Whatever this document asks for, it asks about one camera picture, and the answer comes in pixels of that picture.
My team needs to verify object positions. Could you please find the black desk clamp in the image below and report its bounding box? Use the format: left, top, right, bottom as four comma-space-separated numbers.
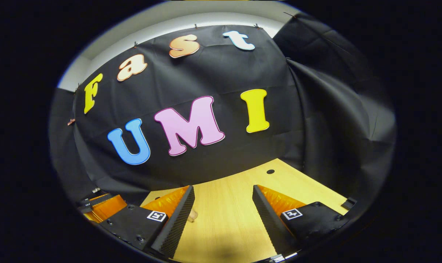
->
341, 197, 358, 211

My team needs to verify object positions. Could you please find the wooden desktop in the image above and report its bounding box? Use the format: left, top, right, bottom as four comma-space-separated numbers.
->
140, 158, 350, 263

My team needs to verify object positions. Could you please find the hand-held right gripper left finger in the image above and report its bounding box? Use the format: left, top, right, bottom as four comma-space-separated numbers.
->
99, 185, 196, 259

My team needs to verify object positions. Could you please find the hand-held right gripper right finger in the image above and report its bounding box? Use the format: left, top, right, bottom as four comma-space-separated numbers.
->
252, 184, 349, 256

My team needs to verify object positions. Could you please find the black backdrop cloth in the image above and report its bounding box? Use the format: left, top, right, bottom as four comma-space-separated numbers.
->
49, 13, 397, 220

